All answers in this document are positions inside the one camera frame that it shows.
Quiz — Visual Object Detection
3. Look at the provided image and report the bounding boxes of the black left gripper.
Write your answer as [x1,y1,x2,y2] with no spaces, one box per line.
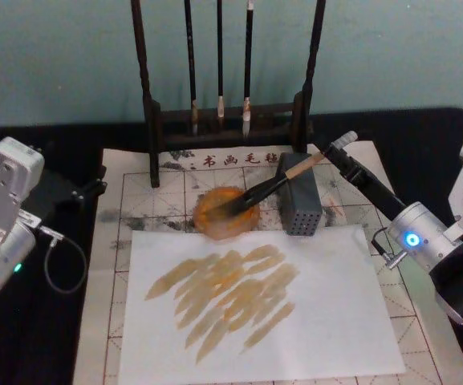
[18,164,108,228]

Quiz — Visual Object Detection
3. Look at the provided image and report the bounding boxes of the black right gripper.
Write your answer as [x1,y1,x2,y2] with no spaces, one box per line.
[319,131,408,224]

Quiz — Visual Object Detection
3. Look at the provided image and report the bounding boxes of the black brush with bamboo handle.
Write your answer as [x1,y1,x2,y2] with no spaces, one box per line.
[210,152,327,216]

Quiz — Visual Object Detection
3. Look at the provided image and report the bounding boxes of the grey perforated block holder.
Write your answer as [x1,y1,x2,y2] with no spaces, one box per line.
[276,152,324,237]

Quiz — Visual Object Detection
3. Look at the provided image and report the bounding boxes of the white gridded calligraphy felt mat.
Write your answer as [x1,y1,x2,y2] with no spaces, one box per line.
[71,140,463,385]

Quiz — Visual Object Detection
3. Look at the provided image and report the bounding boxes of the dark wooden brush rack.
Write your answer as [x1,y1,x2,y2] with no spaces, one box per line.
[129,0,327,188]

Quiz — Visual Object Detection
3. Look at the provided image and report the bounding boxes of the clear dish of orange paint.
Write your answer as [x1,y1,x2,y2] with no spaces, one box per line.
[192,185,262,241]

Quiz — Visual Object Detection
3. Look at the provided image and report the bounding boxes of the hanging black brush, white tip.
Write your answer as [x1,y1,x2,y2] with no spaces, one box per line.
[242,0,255,138]

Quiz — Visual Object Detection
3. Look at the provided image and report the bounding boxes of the thin hanging black brush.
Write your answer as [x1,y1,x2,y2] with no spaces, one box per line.
[214,0,226,130]

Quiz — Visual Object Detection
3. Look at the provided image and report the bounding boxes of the hanging black brush, brown-stained tip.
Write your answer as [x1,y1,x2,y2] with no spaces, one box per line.
[183,0,200,136]

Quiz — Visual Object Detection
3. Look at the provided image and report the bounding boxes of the white paper with orange strokes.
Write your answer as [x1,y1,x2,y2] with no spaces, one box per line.
[117,224,407,385]

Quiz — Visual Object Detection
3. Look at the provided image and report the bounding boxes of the black table cloth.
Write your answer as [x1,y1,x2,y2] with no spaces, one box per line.
[0,105,463,385]

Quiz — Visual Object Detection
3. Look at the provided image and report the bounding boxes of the left gripper thin dark cable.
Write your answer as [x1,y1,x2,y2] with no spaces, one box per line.
[38,225,88,294]

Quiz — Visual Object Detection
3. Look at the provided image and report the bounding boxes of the gripper thin dark cable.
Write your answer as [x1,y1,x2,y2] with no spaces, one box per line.
[371,226,411,270]
[38,225,88,294]

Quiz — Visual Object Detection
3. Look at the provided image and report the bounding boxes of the right gripper thin dark cable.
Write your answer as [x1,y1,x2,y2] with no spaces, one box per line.
[371,226,411,270]

